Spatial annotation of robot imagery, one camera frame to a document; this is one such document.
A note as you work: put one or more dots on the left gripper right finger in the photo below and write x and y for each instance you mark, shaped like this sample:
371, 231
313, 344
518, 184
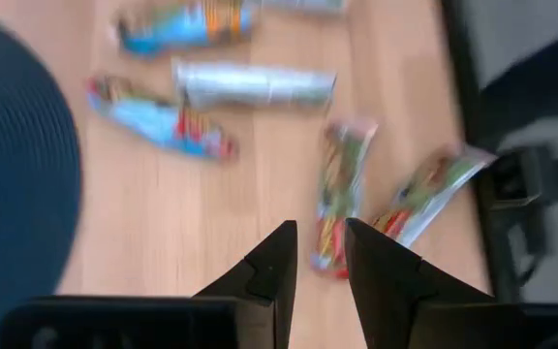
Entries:
385, 286

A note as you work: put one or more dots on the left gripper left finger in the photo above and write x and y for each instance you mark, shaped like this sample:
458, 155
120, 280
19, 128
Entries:
269, 291

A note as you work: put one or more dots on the black table-level camera mount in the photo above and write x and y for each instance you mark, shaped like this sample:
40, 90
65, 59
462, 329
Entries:
511, 179

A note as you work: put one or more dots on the red and green granola bar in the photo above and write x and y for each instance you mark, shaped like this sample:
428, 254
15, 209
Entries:
429, 194
342, 184

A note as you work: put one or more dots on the orange and blue granola bar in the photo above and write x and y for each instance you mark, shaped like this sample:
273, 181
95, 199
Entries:
182, 29

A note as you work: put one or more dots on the round dark blue mat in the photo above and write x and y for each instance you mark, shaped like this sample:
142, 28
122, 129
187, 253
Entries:
17, 169

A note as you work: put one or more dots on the red and blue granola bar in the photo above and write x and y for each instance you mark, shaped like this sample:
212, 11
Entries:
153, 121

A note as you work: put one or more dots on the black frame crossbar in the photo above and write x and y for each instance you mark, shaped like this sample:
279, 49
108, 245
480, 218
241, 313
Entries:
463, 72

